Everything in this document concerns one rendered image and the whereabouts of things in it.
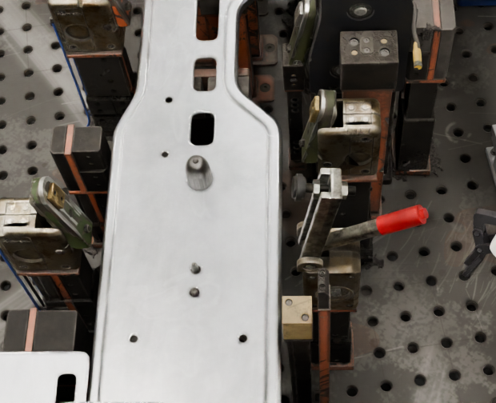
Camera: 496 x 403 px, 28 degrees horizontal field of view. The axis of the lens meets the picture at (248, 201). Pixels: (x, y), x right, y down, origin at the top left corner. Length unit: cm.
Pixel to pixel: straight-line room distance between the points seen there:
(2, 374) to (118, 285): 17
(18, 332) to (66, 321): 6
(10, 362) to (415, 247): 66
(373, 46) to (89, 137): 40
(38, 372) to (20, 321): 8
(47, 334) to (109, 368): 10
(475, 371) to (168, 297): 50
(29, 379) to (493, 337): 68
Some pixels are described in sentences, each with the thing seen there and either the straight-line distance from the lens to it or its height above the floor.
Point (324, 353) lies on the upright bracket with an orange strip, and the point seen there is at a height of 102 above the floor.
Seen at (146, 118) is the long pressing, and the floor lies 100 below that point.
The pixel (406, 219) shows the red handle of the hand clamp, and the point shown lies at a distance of 109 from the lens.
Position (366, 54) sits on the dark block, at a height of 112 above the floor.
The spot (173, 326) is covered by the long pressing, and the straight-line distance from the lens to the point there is 120.
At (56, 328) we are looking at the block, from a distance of 125.
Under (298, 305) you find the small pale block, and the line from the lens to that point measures 113.
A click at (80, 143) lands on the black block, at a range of 135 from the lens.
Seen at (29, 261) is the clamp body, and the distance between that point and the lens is 132.
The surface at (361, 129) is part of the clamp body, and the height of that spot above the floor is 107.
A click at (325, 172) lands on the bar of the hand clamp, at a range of 103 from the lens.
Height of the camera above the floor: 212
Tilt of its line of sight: 62 degrees down
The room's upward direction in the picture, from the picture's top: 8 degrees counter-clockwise
